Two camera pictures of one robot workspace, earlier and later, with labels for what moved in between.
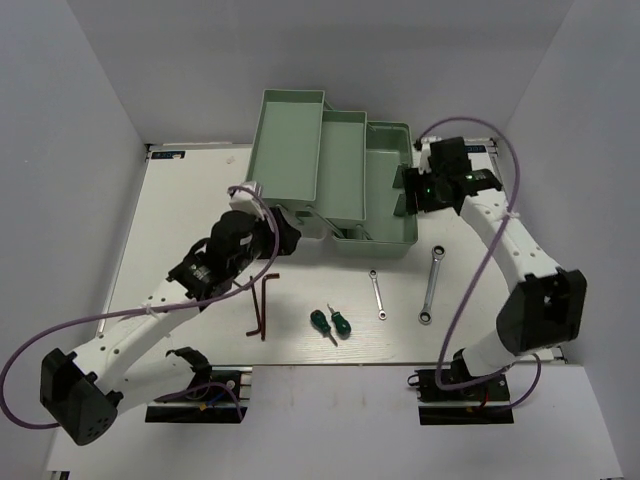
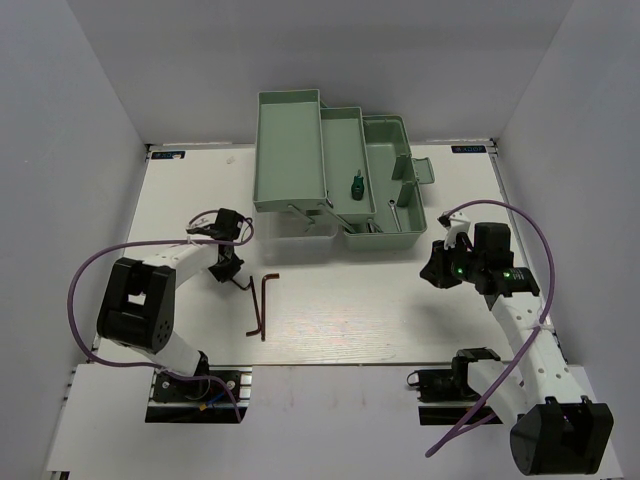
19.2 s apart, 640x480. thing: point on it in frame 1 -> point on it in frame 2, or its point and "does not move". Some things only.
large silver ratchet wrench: (425, 316) -> (392, 204)
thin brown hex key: (258, 330) does not move
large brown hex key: (263, 317) does not move
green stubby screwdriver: (343, 327) -> (357, 186)
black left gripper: (288, 235) -> (231, 270)
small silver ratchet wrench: (373, 275) -> (371, 227)
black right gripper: (413, 181) -> (436, 268)
